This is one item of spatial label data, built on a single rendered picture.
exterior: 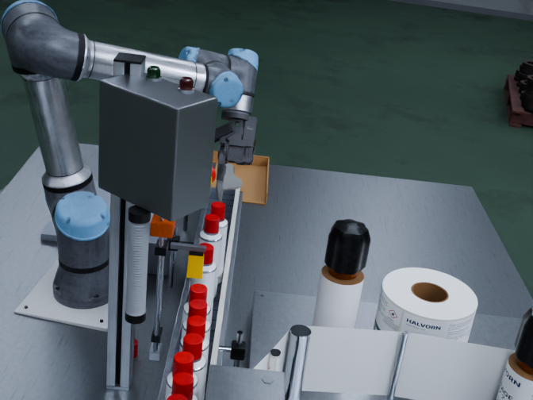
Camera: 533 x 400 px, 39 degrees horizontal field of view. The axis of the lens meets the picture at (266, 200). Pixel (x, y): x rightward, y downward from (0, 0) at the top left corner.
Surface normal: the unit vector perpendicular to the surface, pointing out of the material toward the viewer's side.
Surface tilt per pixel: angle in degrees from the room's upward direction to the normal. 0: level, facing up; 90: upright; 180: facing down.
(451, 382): 90
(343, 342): 90
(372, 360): 90
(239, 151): 63
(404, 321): 90
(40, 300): 4
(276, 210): 0
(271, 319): 0
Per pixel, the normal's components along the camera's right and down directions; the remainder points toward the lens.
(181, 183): 0.80, 0.33
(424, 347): -0.13, 0.41
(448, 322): 0.15, 0.44
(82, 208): 0.12, -0.81
